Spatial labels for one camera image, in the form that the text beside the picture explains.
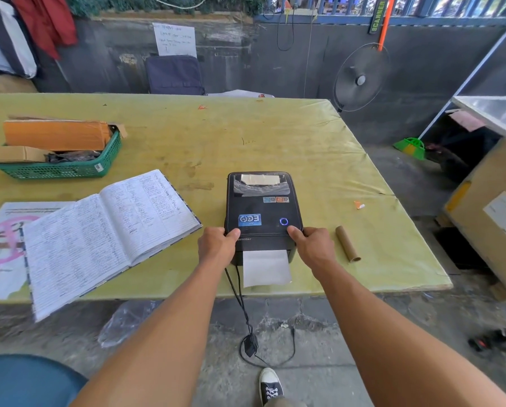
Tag person's left hand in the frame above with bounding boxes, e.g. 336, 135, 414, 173
197, 227, 241, 271

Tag person's right hand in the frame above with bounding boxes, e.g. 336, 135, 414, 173
287, 226, 336, 281

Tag black label printer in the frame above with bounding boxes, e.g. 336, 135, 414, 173
224, 171, 304, 267

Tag person's left forearm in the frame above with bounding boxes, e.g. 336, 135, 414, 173
69, 260, 228, 407

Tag person's right forearm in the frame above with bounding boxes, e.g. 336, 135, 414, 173
310, 260, 506, 407

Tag white label paper strip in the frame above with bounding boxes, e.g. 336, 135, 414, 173
242, 249, 293, 289

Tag cardboard paper core tube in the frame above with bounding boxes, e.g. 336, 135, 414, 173
335, 226, 362, 263

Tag yellow-green table cloth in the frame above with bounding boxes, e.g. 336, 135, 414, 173
0, 93, 453, 305

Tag open handwritten ledger book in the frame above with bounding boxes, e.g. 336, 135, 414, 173
21, 169, 203, 323

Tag clear plastic bag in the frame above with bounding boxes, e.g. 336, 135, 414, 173
97, 300, 162, 350

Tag green plastic dustpan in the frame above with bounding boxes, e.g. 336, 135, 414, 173
393, 137, 426, 161

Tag black and white sneaker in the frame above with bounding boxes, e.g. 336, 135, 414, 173
258, 367, 284, 407

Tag black standing fan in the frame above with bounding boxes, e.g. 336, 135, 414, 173
333, 42, 391, 113

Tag black plastic wrap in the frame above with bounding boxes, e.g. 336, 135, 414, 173
45, 150, 102, 163

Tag green plastic basket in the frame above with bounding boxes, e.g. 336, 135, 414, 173
0, 125, 123, 181

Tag large wooden crate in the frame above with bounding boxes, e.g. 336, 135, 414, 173
435, 137, 506, 302

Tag orange paper envelopes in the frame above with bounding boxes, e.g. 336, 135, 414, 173
3, 119, 113, 152

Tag white handwritten paper notice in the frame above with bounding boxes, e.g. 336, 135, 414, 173
152, 22, 198, 58

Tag black and red object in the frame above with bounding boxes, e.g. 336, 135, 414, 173
467, 329, 506, 352

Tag white poster with pink sign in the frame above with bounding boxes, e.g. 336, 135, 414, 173
0, 202, 76, 302

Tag brown cardboard box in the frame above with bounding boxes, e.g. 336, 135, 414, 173
0, 145, 50, 164

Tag blue metal fence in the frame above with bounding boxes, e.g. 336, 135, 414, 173
253, 0, 506, 27

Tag blue round stool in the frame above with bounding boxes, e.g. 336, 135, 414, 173
0, 354, 89, 407

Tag red hanging cloth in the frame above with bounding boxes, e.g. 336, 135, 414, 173
11, 0, 78, 61

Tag white and black hanging bag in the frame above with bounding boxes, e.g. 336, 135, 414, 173
0, 0, 38, 79

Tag black printer cable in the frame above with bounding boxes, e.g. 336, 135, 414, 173
224, 267, 296, 369

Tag black hanging cable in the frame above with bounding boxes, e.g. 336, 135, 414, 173
276, 8, 296, 52

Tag orange handled scanner wand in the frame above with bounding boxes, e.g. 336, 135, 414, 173
368, 0, 396, 52

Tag metal shelf frame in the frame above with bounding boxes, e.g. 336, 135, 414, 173
418, 12, 506, 149

